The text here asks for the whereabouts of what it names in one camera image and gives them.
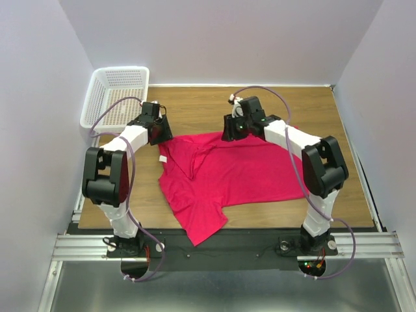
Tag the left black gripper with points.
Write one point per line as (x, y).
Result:
(166, 134)

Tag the white plastic basket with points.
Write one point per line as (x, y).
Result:
(113, 96)

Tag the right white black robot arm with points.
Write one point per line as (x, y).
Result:
(321, 175)

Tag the aluminium frame rail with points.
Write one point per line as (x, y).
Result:
(83, 278)

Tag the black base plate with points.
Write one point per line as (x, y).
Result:
(214, 248)

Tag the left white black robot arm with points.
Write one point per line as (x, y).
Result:
(109, 172)

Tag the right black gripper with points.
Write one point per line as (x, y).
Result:
(229, 132)

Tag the pink t shirt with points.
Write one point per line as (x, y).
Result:
(202, 174)

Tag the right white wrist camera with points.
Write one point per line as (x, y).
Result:
(235, 102)

